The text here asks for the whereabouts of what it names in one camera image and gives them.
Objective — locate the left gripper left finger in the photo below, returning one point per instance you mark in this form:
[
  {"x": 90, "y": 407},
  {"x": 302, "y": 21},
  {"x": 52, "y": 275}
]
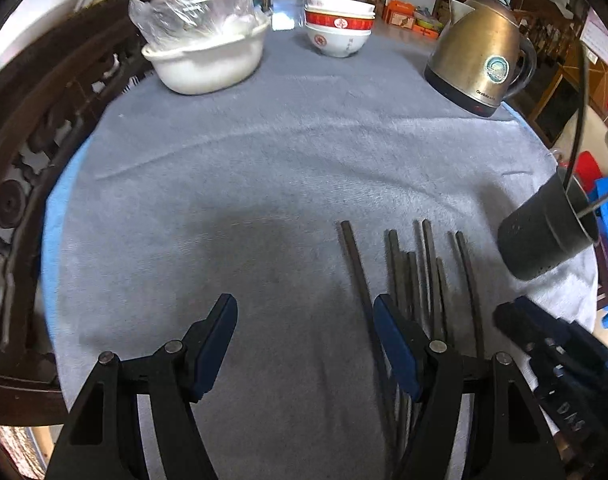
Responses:
[{"x": 101, "y": 439}]

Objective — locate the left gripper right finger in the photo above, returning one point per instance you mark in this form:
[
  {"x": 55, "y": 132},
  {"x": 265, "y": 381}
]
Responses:
[{"x": 509, "y": 437}]

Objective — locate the dark grey utensil holder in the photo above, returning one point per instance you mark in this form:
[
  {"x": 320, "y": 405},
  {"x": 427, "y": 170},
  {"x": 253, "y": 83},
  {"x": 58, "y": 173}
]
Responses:
[{"x": 548, "y": 229}]

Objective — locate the red plastic child chair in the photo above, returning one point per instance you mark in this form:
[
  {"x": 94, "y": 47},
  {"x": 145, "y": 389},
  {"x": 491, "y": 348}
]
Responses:
[{"x": 587, "y": 171}]

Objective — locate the grey table cloth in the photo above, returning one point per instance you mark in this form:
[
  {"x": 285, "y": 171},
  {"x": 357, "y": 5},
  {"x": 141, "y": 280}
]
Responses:
[{"x": 175, "y": 200}]

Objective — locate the gold electric kettle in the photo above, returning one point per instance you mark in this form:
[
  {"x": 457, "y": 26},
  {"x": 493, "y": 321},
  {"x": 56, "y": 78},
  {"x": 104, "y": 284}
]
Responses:
[{"x": 481, "y": 58}]

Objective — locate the dark carved wooden sideboard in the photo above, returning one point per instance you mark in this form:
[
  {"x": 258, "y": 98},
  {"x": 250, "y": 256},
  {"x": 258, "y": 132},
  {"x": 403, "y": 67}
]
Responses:
[{"x": 52, "y": 96}]

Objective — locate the white pot with plastic bag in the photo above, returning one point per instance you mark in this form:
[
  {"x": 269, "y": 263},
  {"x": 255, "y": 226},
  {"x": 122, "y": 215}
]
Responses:
[{"x": 200, "y": 46}]

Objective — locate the red white bowl stack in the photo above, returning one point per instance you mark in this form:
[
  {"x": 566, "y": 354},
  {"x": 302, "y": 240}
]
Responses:
[{"x": 338, "y": 28}]

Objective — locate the wall calendar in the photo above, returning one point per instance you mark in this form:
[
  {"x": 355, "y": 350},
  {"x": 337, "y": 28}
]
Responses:
[{"x": 594, "y": 36}]

